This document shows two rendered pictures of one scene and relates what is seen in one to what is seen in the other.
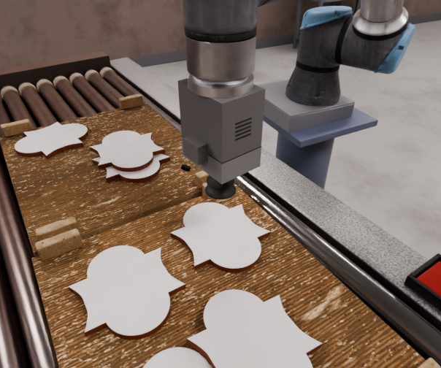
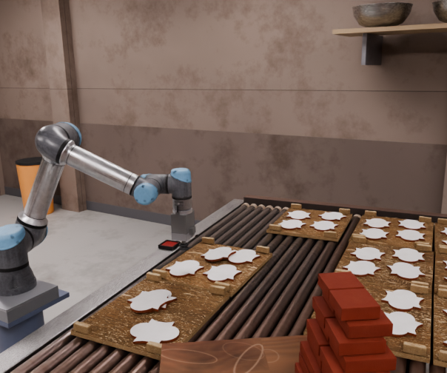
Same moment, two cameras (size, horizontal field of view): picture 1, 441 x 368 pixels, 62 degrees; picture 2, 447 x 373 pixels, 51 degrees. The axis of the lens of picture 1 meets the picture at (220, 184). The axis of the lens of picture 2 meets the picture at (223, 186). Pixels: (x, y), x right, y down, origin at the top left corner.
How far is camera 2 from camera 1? 1.98 m
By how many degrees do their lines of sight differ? 106
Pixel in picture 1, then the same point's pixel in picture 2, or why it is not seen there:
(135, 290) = (222, 270)
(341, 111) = not seen: hidden behind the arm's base
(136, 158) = (157, 293)
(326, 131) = not seen: hidden behind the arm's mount
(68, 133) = (145, 328)
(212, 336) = (223, 255)
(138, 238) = (201, 280)
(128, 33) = not seen: outside the picture
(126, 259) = (213, 275)
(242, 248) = (189, 263)
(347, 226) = (152, 260)
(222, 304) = (213, 257)
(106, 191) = (183, 297)
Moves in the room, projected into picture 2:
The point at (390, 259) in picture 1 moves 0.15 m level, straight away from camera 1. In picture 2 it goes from (163, 252) to (130, 252)
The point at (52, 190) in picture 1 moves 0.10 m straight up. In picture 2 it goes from (195, 308) to (195, 281)
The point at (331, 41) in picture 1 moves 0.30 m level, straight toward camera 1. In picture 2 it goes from (30, 241) to (111, 232)
